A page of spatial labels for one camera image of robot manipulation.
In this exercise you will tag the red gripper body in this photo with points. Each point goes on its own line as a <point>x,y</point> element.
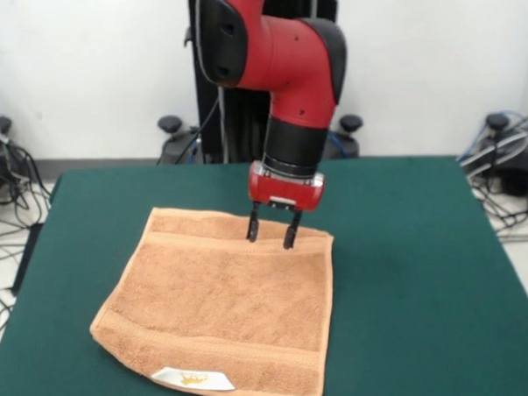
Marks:
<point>285,192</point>

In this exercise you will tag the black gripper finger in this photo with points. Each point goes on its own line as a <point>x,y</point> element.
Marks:
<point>253,227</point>
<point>290,234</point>

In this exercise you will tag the tan terry towel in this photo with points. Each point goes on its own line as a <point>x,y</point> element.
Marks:
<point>224,296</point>

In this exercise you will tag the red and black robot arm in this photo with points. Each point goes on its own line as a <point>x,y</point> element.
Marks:
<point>284,65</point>

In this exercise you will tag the dark green table cloth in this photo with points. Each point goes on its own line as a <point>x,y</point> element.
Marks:
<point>426,309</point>

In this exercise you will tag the black pedestal levelling knob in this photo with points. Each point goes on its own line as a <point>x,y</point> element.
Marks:
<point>351,123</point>
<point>169,123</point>

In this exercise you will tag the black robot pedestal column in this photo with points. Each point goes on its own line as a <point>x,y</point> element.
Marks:
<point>212,121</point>

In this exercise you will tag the black pedestal base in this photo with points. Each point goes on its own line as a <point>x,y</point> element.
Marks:
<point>174,149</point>

